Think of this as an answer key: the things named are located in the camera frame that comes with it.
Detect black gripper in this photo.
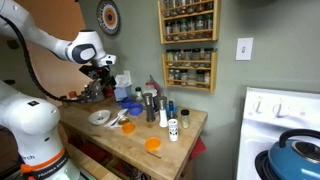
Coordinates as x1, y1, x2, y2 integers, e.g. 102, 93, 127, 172
79, 65, 116, 102

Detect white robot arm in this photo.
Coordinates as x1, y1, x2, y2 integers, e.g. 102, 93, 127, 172
0, 0, 116, 180

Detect white bowl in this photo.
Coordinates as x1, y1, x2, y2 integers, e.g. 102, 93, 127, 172
88, 110, 111, 126

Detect blue bowl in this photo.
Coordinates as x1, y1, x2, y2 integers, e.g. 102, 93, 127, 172
120, 98, 143, 116

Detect blue tissue box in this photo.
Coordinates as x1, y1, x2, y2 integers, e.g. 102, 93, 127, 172
114, 70, 132, 101

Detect white measuring spoons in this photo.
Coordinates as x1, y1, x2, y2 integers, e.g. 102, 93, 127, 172
104, 109, 128, 128

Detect gold jar lid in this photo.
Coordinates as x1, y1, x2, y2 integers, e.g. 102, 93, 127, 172
118, 118, 130, 125

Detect white lidded jar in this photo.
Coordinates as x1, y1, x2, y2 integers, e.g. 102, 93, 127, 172
135, 87, 143, 102

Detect wooden kitchen cart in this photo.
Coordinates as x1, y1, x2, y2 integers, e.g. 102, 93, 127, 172
59, 97, 208, 180

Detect orange cup near spoons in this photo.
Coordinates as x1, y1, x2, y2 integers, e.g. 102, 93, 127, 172
122, 122, 135, 134

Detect steel pepper mill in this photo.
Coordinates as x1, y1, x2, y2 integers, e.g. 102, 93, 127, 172
143, 93, 155, 122

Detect red topped container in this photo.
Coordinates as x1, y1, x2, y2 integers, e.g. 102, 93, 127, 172
143, 75, 161, 100

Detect white salt grinder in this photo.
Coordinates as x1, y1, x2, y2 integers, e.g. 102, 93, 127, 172
159, 96, 168, 128

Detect dark blue bottle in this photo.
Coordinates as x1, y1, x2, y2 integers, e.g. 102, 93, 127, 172
169, 101, 174, 119

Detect white printed shaker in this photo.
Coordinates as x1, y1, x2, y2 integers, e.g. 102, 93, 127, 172
168, 119, 179, 142

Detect glass spice jar black lid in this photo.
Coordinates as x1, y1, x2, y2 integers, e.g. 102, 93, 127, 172
181, 109, 190, 129

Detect lower wooden spice rack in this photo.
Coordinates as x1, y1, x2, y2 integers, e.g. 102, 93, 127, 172
162, 48, 218, 93

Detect wooden spice rack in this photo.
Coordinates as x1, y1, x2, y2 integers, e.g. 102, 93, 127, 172
158, 0, 220, 44
162, 48, 218, 93

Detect upper wooden spice rack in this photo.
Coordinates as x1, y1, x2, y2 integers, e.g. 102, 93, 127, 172
158, 0, 220, 44

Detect red cloth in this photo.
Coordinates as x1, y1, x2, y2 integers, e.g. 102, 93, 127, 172
189, 137, 206, 160

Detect white stove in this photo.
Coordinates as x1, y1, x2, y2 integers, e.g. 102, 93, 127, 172
236, 87, 320, 180

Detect blue pot with lid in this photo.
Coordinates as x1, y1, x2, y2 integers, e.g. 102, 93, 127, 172
255, 129, 320, 180

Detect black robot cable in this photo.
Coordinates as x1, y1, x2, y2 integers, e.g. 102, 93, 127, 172
0, 14, 88, 104

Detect decorative wall plate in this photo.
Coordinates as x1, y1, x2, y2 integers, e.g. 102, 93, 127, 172
96, 0, 120, 36

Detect white light switch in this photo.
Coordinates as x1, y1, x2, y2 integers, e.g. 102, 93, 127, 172
236, 37, 254, 61

